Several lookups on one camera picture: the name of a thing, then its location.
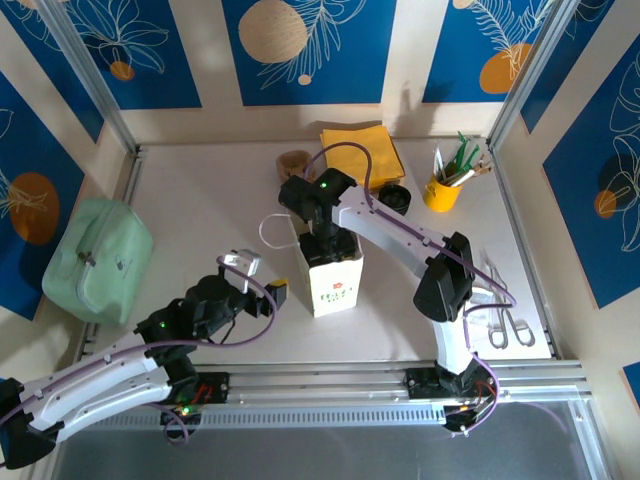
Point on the white paper gift bag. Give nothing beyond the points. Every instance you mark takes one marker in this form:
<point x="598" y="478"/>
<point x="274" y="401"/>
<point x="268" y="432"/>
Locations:
<point x="332" y="295"/>

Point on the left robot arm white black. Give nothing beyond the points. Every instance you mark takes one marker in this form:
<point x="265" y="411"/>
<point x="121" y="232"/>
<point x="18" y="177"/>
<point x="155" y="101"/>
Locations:
<point x="90" y="390"/>

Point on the brown cardboard cup carrier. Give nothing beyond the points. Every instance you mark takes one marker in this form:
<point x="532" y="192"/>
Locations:
<point x="292" y="161"/>

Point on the stack of black lids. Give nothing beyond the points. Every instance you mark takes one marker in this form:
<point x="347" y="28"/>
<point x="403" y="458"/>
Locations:
<point x="395" y="197"/>

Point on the stack of yellow napkins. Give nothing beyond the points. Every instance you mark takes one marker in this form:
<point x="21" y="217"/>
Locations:
<point x="385" y="155"/>

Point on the left controller board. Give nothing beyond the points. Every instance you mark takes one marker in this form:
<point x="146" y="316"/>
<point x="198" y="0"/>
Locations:
<point x="181" y="414"/>

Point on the controller board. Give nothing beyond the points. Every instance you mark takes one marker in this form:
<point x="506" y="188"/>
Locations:
<point x="181" y="414"/>
<point x="467" y="417"/>

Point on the yellow utensil holder cup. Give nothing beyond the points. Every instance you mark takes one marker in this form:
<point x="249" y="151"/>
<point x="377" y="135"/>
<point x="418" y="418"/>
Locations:
<point x="442" y="197"/>

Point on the mint green lunch bag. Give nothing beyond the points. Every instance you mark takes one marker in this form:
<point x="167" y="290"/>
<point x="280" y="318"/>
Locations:
<point x="100" y="250"/>

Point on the white wrapped straw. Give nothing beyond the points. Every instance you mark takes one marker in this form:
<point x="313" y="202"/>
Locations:
<point x="439" y="162"/>

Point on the grey metal panel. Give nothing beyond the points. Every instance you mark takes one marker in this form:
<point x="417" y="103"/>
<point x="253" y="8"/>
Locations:
<point x="320" y="455"/>

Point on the wooden stirrer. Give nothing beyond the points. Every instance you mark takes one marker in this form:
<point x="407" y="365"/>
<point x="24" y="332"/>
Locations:
<point x="481" y="172"/>
<point x="481" y="162"/>

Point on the clear plastic packet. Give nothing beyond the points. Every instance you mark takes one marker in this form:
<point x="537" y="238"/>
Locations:
<point x="487" y="300"/>

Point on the metal scissors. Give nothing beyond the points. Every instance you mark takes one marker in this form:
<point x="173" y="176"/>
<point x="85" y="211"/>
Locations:
<point x="507" y="317"/>

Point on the right controller board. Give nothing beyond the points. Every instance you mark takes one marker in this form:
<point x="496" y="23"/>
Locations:
<point x="467" y="417"/>

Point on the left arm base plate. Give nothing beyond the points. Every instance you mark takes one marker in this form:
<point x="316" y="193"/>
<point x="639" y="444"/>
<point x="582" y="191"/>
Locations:
<point x="215" y="387"/>

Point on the aluminium front frame rail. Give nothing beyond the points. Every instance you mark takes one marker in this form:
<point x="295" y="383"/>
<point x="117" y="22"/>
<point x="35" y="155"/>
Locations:
<point x="320" y="382"/>

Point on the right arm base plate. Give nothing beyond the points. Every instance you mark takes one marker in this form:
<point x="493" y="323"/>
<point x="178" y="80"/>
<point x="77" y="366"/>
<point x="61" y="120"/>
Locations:
<point x="422" y="385"/>

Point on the aluminium frame post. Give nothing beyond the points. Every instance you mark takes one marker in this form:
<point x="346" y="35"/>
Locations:
<point x="530" y="70"/>
<point x="90" y="75"/>

